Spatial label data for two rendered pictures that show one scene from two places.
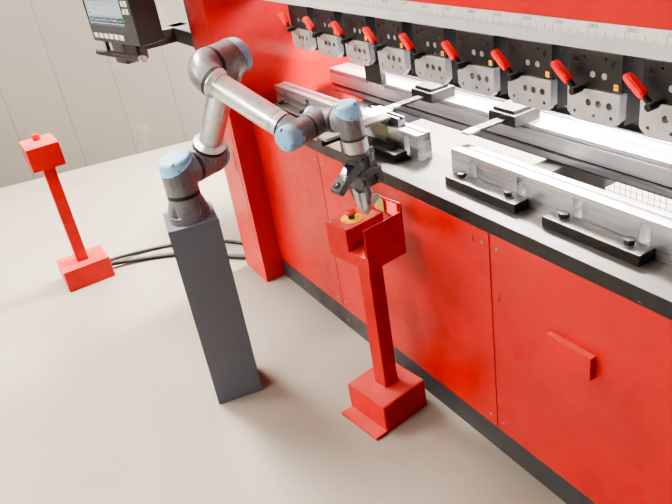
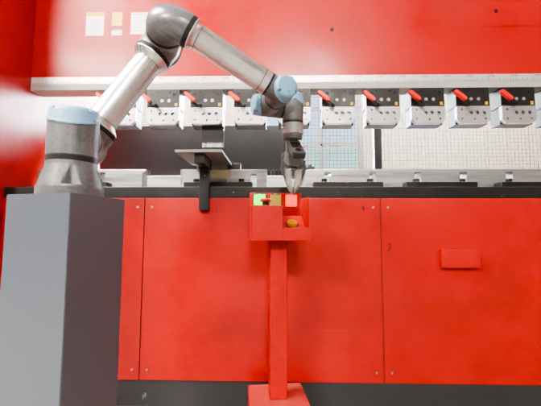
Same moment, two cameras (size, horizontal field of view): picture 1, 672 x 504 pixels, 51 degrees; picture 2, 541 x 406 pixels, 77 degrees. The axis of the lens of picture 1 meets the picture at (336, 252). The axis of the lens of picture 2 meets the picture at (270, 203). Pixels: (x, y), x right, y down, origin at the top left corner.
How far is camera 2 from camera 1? 207 cm
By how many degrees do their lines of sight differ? 68
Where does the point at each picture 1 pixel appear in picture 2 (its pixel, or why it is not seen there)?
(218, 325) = (89, 377)
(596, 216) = (431, 178)
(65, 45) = not seen: outside the picture
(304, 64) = not seen: hidden behind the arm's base
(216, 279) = (105, 290)
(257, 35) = (28, 123)
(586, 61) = (422, 93)
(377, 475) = not seen: outside the picture
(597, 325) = (475, 225)
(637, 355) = (505, 232)
